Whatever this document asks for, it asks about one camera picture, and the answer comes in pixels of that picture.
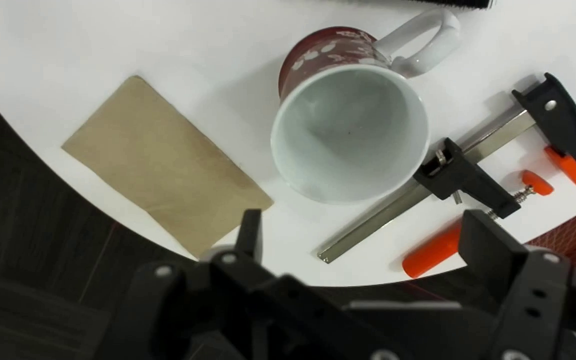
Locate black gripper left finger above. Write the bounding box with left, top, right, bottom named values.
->
left=95, top=208, right=397, bottom=360

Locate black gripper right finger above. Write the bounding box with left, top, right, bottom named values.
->
left=459, top=208, right=576, bottom=360

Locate white red patterned mug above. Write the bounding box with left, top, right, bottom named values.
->
left=268, top=8, right=464, bottom=206

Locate black orange bar clamp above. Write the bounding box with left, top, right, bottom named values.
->
left=314, top=70, right=576, bottom=280

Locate brown sandpaper sheet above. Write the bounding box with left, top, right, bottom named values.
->
left=60, top=74, right=276, bottom=260

